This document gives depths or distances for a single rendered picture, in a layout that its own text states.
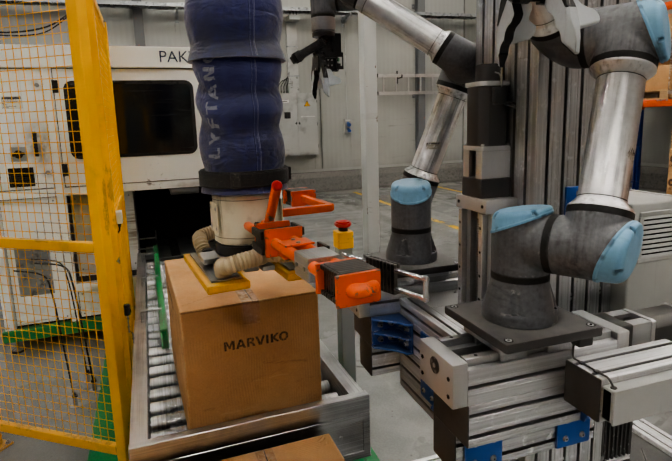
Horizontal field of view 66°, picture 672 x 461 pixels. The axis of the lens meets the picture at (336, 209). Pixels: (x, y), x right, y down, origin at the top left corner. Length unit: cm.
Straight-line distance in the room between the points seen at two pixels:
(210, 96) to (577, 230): 84
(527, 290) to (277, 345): 79
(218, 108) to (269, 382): 82
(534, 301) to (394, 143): 1020
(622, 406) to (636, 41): 67
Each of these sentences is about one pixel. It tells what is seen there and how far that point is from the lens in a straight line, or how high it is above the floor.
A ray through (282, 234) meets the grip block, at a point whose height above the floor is 122.
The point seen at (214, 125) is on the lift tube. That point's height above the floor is 145.
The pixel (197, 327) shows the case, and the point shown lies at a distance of 151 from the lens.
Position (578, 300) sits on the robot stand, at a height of 99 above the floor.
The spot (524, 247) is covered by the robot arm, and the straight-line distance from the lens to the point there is 105.
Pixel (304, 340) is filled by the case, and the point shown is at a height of 80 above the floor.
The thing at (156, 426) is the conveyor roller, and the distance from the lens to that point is 183.
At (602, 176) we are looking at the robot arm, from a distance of 106.
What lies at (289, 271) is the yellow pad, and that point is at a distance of 127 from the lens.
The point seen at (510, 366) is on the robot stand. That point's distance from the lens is 110.
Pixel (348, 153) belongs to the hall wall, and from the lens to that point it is 1082.
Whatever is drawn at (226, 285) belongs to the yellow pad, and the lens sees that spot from 121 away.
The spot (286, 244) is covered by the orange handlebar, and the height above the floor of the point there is 122.
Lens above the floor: 145
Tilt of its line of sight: 10 degrees down
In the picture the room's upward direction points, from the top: 2 degrees counter-clockwise
